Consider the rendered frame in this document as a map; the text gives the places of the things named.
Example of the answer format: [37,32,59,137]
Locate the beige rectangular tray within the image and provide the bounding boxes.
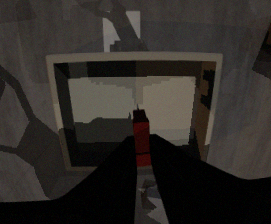
[45,51,222,171]

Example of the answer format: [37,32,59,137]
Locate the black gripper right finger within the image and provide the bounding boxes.
[149,134,271,224]

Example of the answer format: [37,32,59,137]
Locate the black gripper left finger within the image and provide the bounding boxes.
[0,136,137,224]

